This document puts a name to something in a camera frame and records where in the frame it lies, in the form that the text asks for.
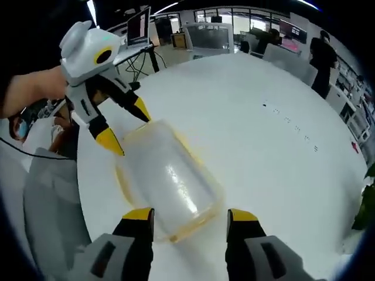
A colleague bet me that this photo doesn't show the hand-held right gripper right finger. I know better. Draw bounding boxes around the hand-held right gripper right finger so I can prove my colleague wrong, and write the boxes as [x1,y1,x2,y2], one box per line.
[224,208,313,281]

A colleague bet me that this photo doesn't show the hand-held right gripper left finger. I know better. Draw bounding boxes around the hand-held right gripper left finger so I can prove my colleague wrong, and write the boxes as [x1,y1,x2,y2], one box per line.
[76,207,155,281]

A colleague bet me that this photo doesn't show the clear plastic box yellow buckles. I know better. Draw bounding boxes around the clear plastic box yellow buckles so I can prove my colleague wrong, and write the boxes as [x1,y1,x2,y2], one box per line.
[113,118,227,244]

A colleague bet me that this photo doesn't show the person's left hand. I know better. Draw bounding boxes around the person's left hand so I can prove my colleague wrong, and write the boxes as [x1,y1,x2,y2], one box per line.
[40,66,70,102]

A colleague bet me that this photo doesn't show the black-legged laptop stand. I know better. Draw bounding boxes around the black-legged laptop stand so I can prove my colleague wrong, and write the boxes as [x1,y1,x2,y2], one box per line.
[113,43,161,74]

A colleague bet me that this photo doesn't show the open laptop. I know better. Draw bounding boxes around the open laptop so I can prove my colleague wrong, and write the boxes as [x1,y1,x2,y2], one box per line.
[125,6,152,50]

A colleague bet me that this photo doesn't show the white mesh office chair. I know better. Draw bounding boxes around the white mesh office chair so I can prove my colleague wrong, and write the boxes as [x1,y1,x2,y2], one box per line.
[182,22,236,56]

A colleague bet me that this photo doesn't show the green potted plant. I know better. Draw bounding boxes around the green potted plant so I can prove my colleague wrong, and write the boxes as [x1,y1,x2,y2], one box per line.
[350,163,375,232]

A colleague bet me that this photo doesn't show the dark computer monitor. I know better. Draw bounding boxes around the dark computer monitor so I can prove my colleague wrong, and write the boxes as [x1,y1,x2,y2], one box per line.
[279,18,308,42]

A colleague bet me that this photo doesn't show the black cable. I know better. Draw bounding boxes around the black cable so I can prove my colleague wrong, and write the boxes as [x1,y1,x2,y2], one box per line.
[0,136,73,161]

